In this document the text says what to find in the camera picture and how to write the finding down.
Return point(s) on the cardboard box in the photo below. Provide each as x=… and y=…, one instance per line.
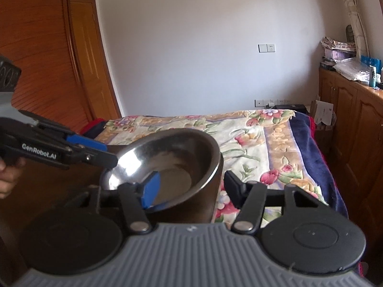
x=323, y=112

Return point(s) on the clear plastic bag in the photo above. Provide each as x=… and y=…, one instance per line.
x=351, y=71

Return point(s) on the stack of papers and boxes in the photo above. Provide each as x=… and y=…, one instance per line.
x=336, y=52

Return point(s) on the floral blanket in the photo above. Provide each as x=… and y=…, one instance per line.
x=263, y=143

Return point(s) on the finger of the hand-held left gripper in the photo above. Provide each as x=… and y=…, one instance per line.
x=88, y=144
x=98, y=160

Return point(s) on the wooden cabinet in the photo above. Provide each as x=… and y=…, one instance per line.
x=356, y=140

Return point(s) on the wooden door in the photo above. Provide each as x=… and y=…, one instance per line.
x=92, y=65

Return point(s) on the red cloth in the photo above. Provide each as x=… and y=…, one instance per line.
x=91, y=125

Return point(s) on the patterned curtain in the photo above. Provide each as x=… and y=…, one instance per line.
x=353, y=12

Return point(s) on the dark grey round object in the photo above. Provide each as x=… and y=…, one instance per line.
x=349, y=34

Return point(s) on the wooden wardrobe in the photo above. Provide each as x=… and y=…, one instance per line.
x=36, y=65

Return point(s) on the white wall switch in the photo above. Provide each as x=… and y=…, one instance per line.
x=266, y=48

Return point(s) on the large steel bowl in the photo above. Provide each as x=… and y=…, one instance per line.
x=176, y=161

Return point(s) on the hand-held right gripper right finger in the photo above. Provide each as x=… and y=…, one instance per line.
x=233, y=189

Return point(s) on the person's left hand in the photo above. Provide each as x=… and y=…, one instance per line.
x=7, y=181

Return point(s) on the black box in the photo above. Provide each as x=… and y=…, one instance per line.
x=291, y=108

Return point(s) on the white wall outlet row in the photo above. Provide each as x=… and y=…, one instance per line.
x=270, y=102

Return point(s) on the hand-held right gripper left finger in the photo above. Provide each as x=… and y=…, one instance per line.
x=152, y=188

